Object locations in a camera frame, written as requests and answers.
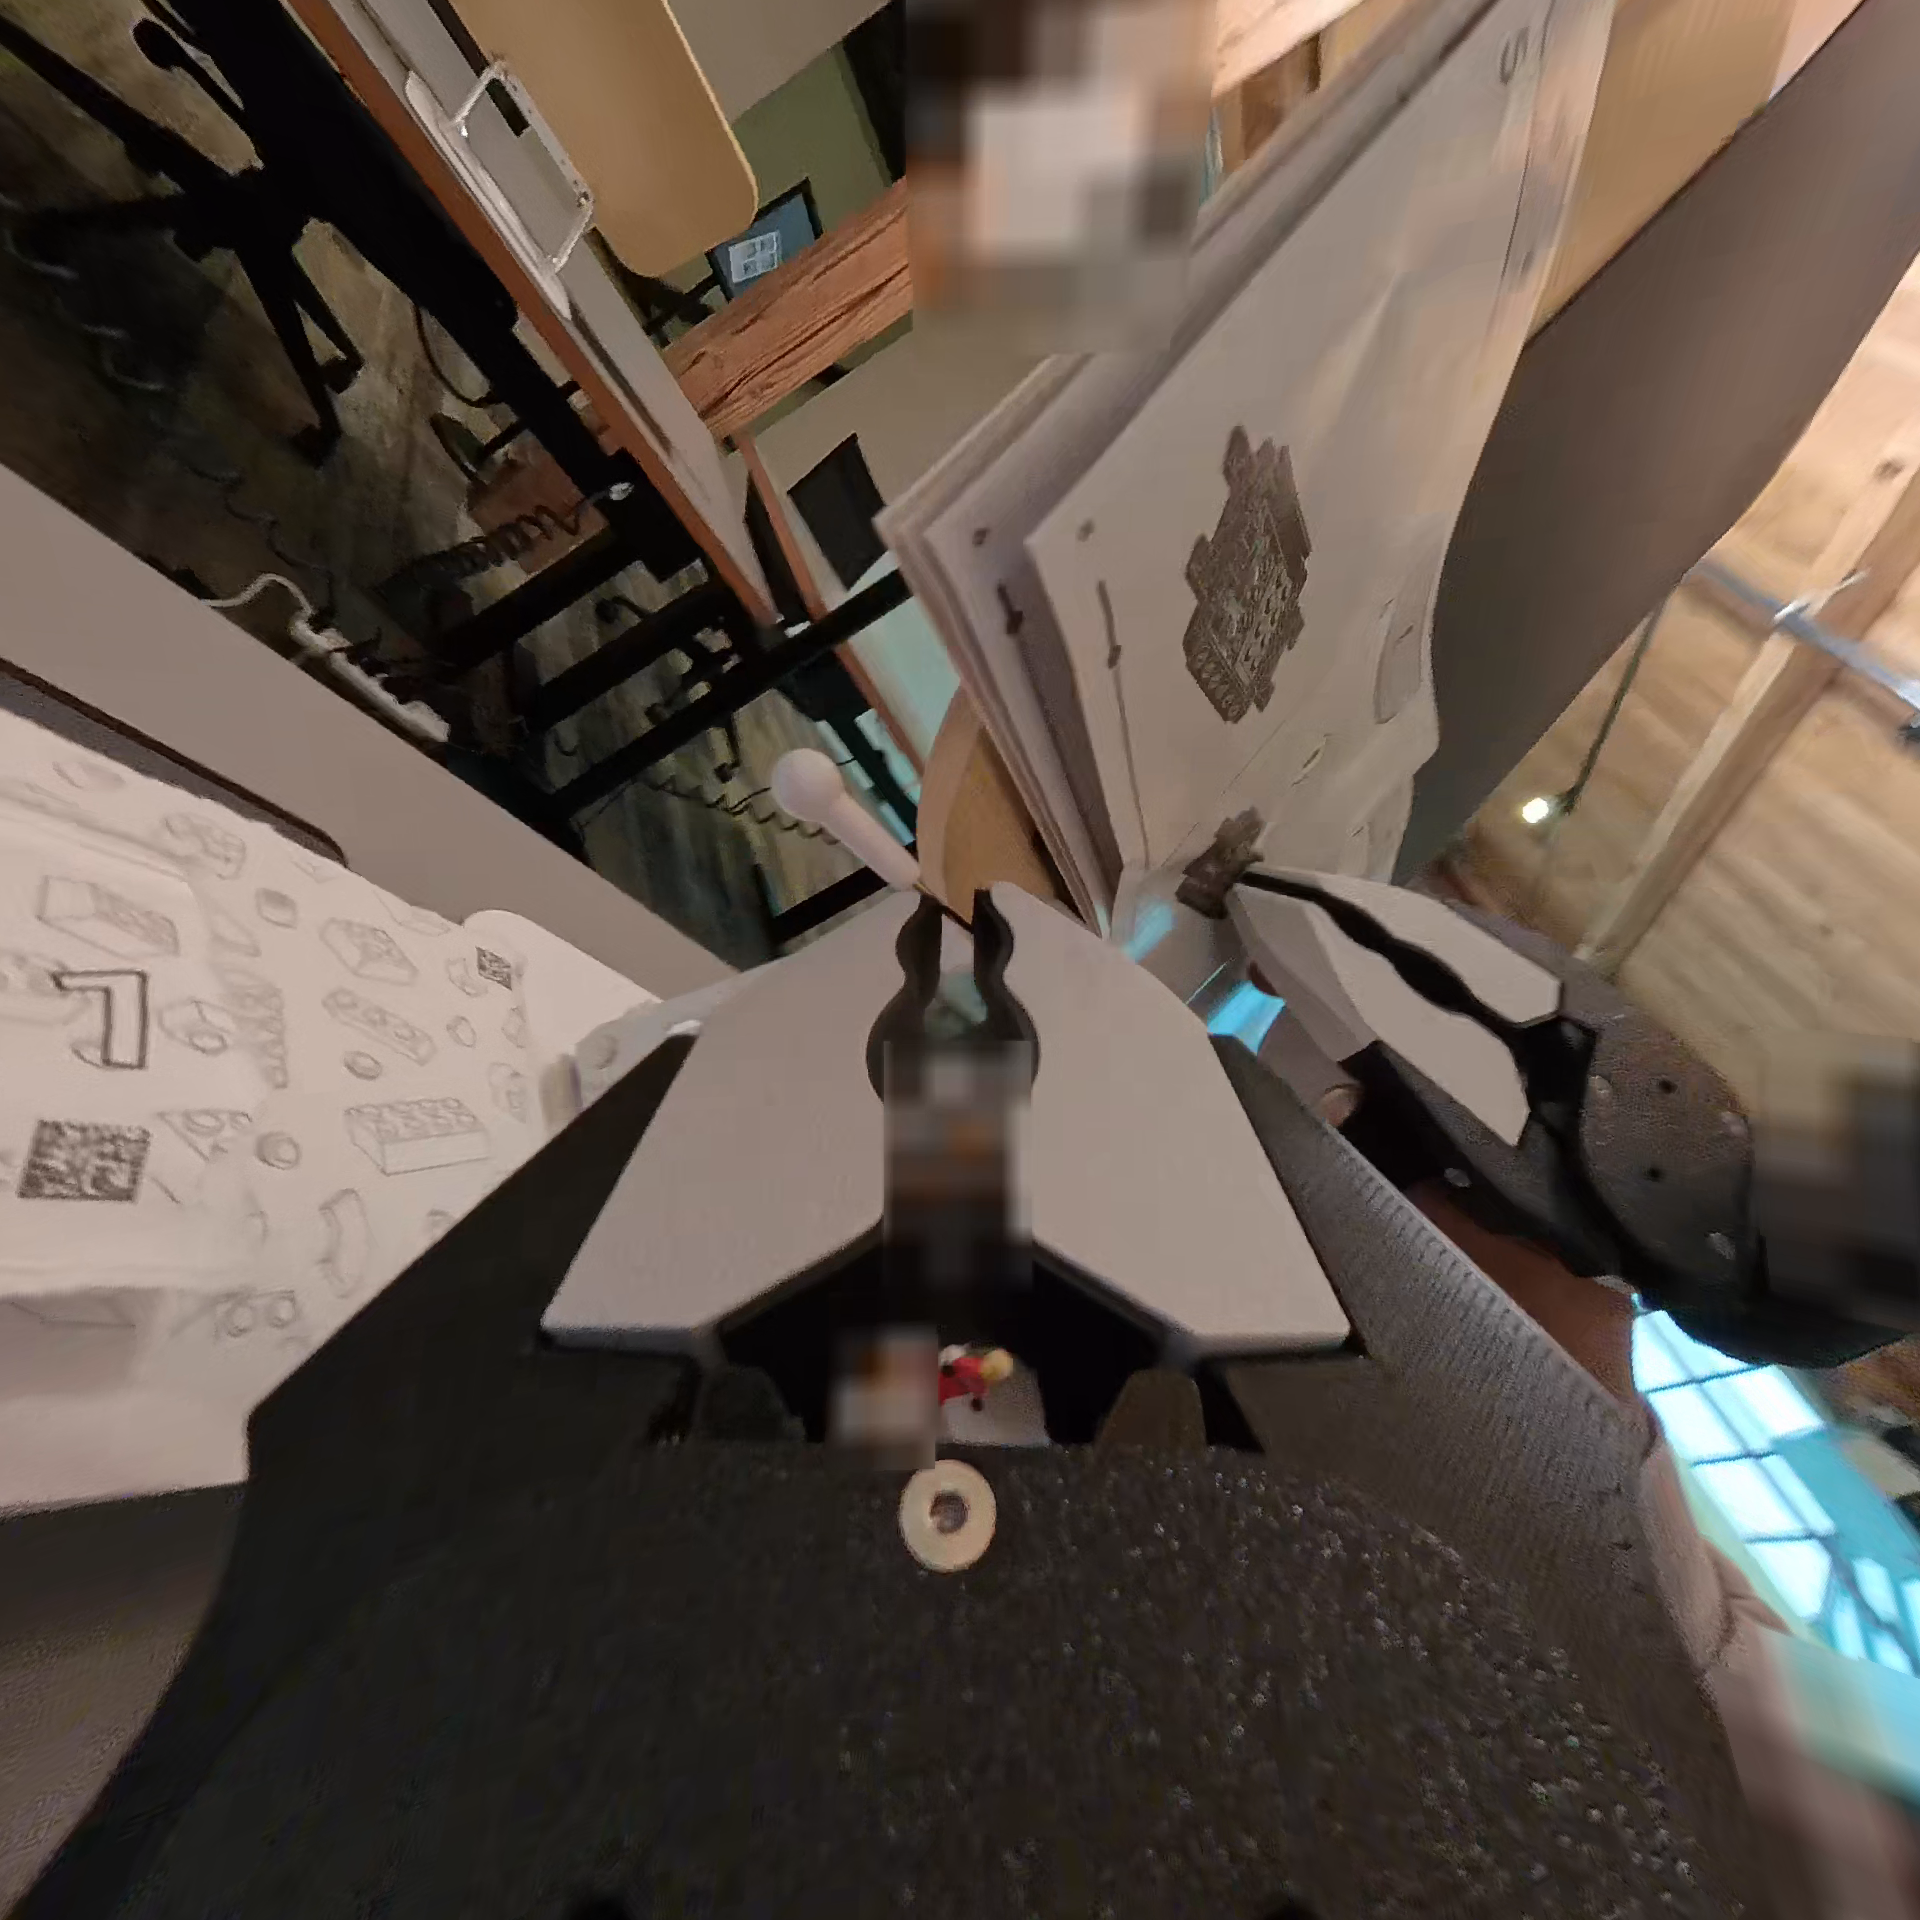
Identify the black rectangular panel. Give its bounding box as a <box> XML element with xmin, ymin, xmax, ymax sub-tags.
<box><xmin>785</xmin><ymin>433</ymin><xmax>889</xmax><ymax>605</ymax></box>

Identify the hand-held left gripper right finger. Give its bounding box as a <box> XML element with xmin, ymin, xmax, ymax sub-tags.
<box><xmin>971</xmin><ymin>882</ymin><xmax>1353</xmax><ymax>1359</ymax></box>

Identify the black office chair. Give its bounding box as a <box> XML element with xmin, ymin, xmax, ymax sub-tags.
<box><xmin>0</xmin><ymin>0</ymin><xmax>369</xmax><ymax>460</ymax></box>

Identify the small screen on stand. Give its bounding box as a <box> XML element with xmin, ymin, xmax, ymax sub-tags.
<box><xmin>704</xmin><ymin>175</ymin><xmax>830</xmax><ymax>301</ymax></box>

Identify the grey desk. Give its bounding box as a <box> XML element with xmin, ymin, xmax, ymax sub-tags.
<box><xmin>0</xmin><ymin>462</ymin><xmax>742</xmax><ymax>1893</ymax></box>

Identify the white power strip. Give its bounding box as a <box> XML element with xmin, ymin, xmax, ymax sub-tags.
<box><xmin>209</xmin><ymin>573</ymin><xmax>456</xmax><ymax>747</ymax></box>

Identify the person's right forearm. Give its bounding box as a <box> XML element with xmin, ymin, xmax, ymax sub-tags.
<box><xmin>1627</xmin><ymin>1425</ymin><xmax>1920</xmax><ymax>1920</ymax></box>

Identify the person's right hand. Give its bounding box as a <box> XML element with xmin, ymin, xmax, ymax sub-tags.
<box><xmin>1418</xmin><ymin>1178</ymin><xmax>1641</xmax><ymax>1295</ymax></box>

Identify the white gooseneck lamp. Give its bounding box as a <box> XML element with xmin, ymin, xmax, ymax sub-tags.
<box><xmin>769</xmin><ymin>747</ymin><xmax>928</xmax><ymax>897</ymax></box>

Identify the slanted wooden beam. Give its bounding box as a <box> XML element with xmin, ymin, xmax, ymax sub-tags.
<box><xmin>657</xmin><ymin>182</ymin><xmax>918</xmax><ymax>449</ymax></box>

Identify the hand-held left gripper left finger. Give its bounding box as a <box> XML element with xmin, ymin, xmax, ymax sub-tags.
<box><xmin>540</xmin><ymin>892</ymin><xmax>940</xmax><ymax>1359</ymax></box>

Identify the grey slanted board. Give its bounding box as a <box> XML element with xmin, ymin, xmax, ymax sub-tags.
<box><xmin>1392</xmin><ymin>0</ymin><xmax>1920</xmax><ymax>890</ymax></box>

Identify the white desk device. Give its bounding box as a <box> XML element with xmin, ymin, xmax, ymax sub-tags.
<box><xmin>402</xmin><ymin>57</ymin><xmax>596</xmax><ymax>319</ymax></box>

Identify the grey printed instruction sheet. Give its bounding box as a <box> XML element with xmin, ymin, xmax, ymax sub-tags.
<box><xmin>879</xmin><ymin>0</ymin><xmax>1623</xmax><ymax>935</ymax></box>

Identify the rounded wooden desk divider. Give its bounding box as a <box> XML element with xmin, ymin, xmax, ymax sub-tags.
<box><xmin>449</xmin><ymin>0</ymin><xmax>761</xmax><ymax>282</ymax></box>

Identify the black coiled cable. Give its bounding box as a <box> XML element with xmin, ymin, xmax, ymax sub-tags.
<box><xmin>638</xmin><ymin>757</ymin><xmax>790</xmax><ymax>819</ymax></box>
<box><xmin>378</xmin><ymin>498</ymin><xmax>606</xmax><ymax>605</ymax></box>

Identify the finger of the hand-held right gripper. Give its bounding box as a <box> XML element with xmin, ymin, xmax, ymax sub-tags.
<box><xmin>1228</xmin><ymin>887</ymin><xmax>1537</xmax><ymax>1147</ymax></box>
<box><xmin>1257</xmin><ymin>873</ymin><xmax>1567</xmax><ymax>1033</ymax></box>

